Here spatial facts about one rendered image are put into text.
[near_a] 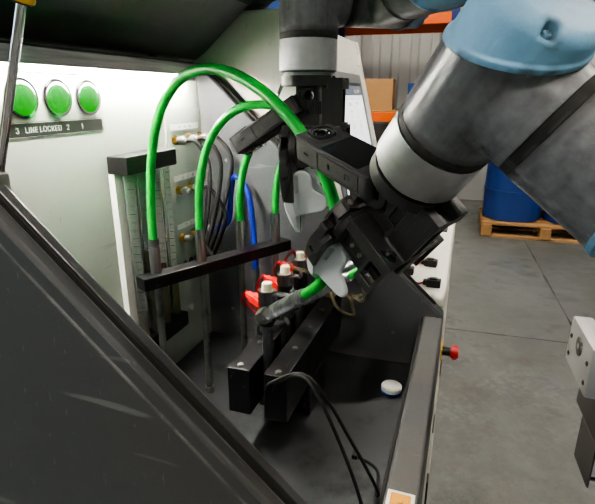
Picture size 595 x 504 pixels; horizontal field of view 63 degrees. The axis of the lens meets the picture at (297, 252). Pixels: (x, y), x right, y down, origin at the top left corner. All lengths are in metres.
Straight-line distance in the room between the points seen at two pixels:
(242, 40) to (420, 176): 0.79
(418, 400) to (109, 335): 0.49
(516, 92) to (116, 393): 0.38
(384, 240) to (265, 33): 0.72
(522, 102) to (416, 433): 0.51
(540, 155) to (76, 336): 0.38
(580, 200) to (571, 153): 0.03
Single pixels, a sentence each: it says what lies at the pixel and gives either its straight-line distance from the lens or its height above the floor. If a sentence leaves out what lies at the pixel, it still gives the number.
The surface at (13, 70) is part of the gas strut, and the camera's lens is 0.48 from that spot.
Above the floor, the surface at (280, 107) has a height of 1.37.
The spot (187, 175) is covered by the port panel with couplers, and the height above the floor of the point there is 1.22.
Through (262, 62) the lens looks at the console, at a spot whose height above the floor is 1.45.
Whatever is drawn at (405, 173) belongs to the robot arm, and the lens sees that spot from 0.36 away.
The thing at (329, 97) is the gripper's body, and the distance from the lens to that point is 0.65.
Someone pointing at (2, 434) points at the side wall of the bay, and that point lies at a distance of 0.61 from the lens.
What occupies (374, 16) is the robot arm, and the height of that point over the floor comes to 1.48.
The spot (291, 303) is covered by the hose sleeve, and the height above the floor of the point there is 1.14.
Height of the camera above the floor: 1.38
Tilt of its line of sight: 18 degrees down
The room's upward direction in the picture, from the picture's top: straight up
